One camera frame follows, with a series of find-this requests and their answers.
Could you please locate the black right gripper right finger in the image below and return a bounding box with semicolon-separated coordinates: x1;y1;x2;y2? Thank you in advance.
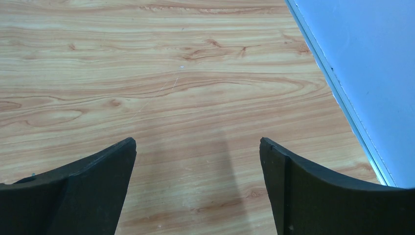
259;138;415;235

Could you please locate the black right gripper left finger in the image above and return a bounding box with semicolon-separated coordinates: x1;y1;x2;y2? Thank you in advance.
0;137;137;235

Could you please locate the aluminium table edge rail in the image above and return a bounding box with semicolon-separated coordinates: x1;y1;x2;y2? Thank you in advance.
286;0;396;187

